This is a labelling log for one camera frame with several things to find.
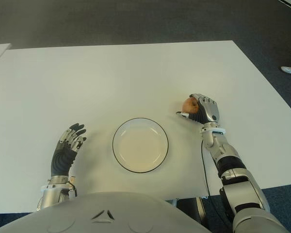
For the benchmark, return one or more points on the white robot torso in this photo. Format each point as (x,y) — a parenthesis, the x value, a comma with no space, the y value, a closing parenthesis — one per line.
(99,211)

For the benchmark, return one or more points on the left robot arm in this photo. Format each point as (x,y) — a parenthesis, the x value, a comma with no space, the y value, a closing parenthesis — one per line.
(53,191)

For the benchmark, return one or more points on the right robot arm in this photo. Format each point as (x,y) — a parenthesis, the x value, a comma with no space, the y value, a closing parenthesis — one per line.
(245,184)

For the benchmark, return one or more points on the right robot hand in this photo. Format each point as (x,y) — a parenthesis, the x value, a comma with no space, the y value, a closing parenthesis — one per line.
(209,109)

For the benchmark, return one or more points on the red yellow apple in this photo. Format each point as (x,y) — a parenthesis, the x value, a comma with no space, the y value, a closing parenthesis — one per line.
(189,105)

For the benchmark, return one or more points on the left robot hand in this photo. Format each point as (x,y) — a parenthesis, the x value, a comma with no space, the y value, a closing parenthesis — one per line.
(61,157)

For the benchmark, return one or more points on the dark table leg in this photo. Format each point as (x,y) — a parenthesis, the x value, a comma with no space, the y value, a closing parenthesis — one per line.
(199,211)

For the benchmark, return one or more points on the white plate with black rim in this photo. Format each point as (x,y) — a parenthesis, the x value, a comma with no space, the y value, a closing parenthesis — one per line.
(140,148)

